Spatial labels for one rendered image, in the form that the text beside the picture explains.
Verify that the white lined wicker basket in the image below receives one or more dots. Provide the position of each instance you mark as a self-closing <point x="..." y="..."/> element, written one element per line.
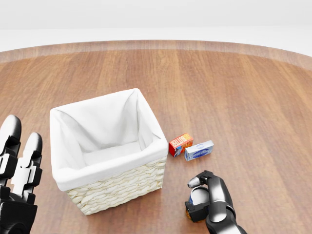
<point x="107" y="151"/>

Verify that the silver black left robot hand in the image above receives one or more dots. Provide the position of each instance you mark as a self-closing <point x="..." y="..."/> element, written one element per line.
<point x="17" y="185"/>

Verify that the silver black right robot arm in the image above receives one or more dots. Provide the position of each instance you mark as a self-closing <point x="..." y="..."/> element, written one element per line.
<point x="229" y="228"/>

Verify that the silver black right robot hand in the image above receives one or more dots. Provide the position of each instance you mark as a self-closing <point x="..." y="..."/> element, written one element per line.
<point x="217" y="192"/>

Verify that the alphabet soup tin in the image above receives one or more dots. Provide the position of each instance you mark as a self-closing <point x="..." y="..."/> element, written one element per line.
<point x="198" y="196"/>

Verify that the blue white cream cheese box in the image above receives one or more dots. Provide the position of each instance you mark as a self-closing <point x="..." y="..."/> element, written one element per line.
<point x="198" y="151"/>

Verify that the red butter box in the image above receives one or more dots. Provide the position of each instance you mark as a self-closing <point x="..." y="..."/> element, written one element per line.
<point x="180" y="144"/>

